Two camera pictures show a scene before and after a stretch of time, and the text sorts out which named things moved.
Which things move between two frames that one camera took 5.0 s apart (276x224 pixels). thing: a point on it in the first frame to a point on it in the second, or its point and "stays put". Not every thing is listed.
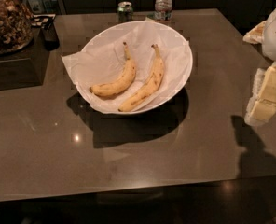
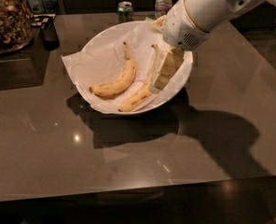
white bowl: [134, 67] stays put
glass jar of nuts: [11, 25] stays put
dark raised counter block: [24, 68] stays put
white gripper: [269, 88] to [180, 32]
